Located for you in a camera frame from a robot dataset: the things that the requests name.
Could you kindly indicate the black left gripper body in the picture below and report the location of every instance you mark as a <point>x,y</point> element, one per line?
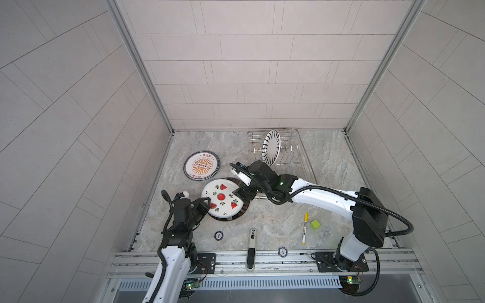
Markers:
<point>196,213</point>

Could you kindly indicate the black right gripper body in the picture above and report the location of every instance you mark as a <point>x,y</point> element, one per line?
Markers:
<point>254,187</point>

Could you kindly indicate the dark rimmed checkered plate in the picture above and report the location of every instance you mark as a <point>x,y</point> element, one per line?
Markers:
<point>240,194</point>

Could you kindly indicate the white blue striped plate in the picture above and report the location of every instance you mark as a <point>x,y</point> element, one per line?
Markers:
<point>270,149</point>

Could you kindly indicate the white watermelon pattern plate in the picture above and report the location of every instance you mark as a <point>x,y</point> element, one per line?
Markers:
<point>224,204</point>

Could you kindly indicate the small sunburst plate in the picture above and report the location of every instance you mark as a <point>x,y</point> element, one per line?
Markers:
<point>201,166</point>

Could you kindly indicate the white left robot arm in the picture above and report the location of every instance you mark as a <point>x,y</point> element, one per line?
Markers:
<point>177,252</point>

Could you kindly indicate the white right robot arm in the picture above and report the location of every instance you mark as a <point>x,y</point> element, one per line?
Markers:
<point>371,221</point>

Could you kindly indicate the yellow capped white marker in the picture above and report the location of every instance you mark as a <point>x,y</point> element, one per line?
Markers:
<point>306,218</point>

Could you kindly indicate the green cube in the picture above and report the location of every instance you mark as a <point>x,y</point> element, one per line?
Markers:
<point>315,224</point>

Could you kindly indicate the left circuit board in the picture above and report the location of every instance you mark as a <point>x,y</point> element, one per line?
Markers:
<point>189,287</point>

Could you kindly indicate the circuit board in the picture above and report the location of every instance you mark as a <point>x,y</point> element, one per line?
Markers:
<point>350,284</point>
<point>189,287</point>

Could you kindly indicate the right round poker chip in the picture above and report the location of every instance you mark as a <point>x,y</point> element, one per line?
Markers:
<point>282,252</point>

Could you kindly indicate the black white handheld scraper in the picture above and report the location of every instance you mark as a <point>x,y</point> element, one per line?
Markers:
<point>251,252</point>

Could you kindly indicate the right circuit board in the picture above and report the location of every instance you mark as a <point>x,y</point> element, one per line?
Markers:
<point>350,284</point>

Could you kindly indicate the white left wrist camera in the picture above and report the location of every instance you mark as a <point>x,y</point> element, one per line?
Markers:
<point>181,195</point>

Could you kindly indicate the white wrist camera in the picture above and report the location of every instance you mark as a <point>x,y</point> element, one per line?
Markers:
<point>181,195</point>
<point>241,174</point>

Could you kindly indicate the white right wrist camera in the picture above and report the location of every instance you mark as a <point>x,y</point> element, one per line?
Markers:
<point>241,174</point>

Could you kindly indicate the metal wire dish rack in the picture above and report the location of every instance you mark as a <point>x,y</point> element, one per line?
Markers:
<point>293,158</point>

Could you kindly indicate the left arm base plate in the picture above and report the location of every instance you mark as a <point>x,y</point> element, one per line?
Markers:
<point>201,264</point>

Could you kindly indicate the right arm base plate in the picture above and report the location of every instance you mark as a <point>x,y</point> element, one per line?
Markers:
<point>331,262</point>

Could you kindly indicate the aluminium front rail frame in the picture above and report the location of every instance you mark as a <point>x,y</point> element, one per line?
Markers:
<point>270,263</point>

